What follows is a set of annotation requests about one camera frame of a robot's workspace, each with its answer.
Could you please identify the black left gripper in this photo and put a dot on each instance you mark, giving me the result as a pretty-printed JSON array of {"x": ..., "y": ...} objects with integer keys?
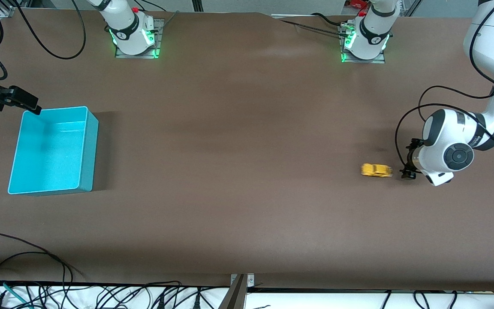
[{"x": 411, "y": 159}]

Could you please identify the yellow beetle toy car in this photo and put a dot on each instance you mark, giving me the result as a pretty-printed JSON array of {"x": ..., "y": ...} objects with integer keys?
[{"x": 375, "y": 170}]

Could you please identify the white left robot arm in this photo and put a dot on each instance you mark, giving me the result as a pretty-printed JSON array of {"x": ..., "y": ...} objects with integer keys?
[{"x": 448, "y": 137}]

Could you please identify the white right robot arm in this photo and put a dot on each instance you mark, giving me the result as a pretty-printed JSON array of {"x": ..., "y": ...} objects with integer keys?
[{"x": 129, "y": 30}]

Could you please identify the turquoise plastic bin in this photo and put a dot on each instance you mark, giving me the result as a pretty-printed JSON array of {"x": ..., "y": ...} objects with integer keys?
[{"x": 49, "y": 154}]

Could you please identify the red box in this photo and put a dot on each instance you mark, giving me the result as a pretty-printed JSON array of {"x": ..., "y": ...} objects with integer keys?
[{"x": 356, "y": 3}]

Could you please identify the aluminium profile bar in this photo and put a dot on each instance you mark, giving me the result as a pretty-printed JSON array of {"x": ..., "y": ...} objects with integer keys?
[{"x": 236, "y": 296}]

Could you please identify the aluminium frame bracket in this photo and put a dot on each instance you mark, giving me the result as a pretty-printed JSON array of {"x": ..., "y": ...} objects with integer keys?
[{"x": 4, "y": 11}]

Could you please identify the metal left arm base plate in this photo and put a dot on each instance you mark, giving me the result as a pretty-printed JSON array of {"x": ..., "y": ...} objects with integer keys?
[{"x": 380, "y": 60}]

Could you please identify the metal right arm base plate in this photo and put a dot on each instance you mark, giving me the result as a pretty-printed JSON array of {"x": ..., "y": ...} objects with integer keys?
[{"x": 159, "y": 25}]

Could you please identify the small metal bracket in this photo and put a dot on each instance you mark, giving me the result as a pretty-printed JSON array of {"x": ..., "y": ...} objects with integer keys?
[{"x": 250, "y": 280}]

